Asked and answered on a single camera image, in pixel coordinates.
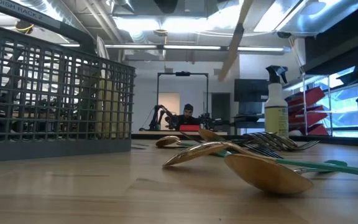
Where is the black handled fork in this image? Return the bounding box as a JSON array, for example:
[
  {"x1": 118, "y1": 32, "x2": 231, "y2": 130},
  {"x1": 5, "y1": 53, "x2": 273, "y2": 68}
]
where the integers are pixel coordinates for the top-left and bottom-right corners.
[
  {"x1": 244, "y1": 133, "x2": 295, "y2": 156},
  {"x1": 228, "y1": 132, "x2": 298, "y2": 150},
  {"x1": 268, "y1": 139, "x2": 321, "y2": 153}
]

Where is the grey mesh cutlery basket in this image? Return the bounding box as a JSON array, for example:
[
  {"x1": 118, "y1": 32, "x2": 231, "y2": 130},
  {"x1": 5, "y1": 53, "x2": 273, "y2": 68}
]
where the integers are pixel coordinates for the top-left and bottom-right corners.
[{"x1": 0, "y1": 0, "x2": 136, "y2": 164}]

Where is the person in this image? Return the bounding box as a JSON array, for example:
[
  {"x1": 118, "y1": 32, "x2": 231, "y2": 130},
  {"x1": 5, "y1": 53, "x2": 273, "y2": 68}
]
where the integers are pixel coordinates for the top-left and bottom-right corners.
[{"x1": 174, "y1": 103, "x2": 202, "y2": 131}]

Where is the red box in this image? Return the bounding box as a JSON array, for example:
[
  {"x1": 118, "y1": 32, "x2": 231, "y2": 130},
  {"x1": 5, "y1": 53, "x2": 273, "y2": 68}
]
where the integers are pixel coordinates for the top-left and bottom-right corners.
[{"x1": 178, "y1": 124, "x2": 201, "y2": 132}]

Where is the fluorescent light strip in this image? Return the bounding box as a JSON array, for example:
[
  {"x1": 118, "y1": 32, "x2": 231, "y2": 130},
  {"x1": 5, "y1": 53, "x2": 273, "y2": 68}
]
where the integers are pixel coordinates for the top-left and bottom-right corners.
[
  {"x1": 104, "y1": 44, "x2": 158, "y2": 50},
  {"x1": 163, "y1": 44, "x2": 222, "y2": 51},
  {"x1": 237, "y1": 45, "x2": 285, "y2": 52}
]

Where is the black desk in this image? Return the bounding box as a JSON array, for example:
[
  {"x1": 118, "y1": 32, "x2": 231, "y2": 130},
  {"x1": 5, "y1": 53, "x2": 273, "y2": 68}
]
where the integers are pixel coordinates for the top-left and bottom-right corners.
[{"x1": 233, "y1": 113, "x2": 267, "y2": 133}]

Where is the black monitor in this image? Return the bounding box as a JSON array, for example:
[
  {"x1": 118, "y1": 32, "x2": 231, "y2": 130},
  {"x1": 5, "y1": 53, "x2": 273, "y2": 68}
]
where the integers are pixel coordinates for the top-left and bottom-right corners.
[{"x1": 234, "y1": 78, "x2": 270, "y2": 103}]

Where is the white spray bottle black trigger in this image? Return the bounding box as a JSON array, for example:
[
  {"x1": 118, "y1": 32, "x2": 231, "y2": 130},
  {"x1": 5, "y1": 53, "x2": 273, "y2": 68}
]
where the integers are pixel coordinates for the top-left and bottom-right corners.
[{"x1": 264, "y1": 64, "x2": 290, "y2": 139}]

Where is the metal shelf rack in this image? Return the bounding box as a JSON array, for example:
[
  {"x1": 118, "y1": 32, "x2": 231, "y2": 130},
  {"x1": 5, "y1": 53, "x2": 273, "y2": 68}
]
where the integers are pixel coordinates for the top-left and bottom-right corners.
[{"x1": 290, "y1": 72, "x2": 335, "y2": 137}]

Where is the red storage bin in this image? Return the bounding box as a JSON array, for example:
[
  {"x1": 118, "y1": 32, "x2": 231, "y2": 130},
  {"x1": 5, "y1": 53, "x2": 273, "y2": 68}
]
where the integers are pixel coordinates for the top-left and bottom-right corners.
[
  {"x1": 287, "y1": 105, "x2": 329, "y2": 125},
  {"x1": 285, "y1": 86, "x2": 326, "y2": 109},
  {"x1": 290, "y1": 123, "x2": 330, "y2": 136}
]

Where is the black gantry frame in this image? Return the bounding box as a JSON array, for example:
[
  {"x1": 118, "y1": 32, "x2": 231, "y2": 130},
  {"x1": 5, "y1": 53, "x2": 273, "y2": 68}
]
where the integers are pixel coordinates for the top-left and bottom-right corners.
[{"x1": 156, "y1": 70, "x2": 210, "y2": 125}]

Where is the silver ceiling duct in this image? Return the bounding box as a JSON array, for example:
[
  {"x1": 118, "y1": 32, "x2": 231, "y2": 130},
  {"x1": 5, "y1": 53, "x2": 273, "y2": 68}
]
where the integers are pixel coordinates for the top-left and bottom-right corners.
[{"x1": 277, "y1": 0, "x2": 358, "y2": 35}]

